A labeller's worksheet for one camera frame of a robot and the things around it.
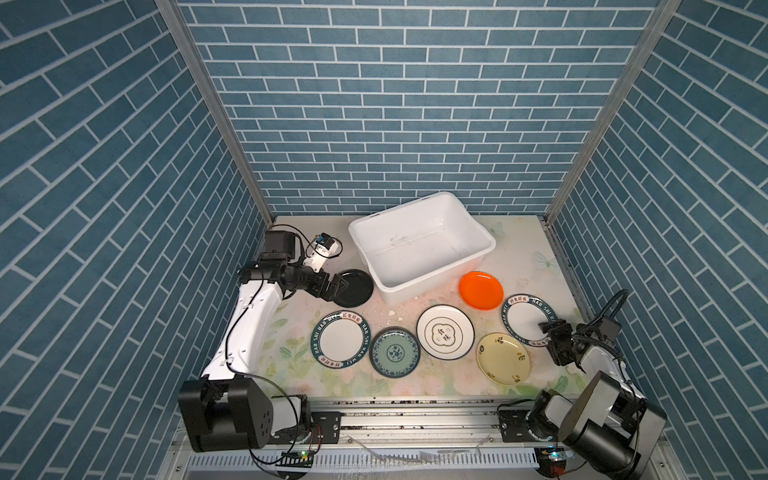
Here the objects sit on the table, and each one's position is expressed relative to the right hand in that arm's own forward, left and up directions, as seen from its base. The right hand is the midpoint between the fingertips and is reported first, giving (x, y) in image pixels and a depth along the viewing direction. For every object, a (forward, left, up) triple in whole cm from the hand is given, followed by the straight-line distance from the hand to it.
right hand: (544, 329), depth 88 cm
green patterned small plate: (-10, +44, -2) cm, 45 cm away
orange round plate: (+14, +16, -3) cm, 22 cm away
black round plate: (+9, +57, +1) cm, 58 cm away
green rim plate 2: (+6, +5, -3) cm, 8 cm away
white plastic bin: (+31, +38, -2) cm, 49 cm away
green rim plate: (-7, +60, -1) cm, 61 cm away
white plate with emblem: (-3, +29, -2) cm, 29 cm away
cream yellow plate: (-8, +12, -4) cm, 15 cm away
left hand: (+2, +61, +18) cm, 64 cm away
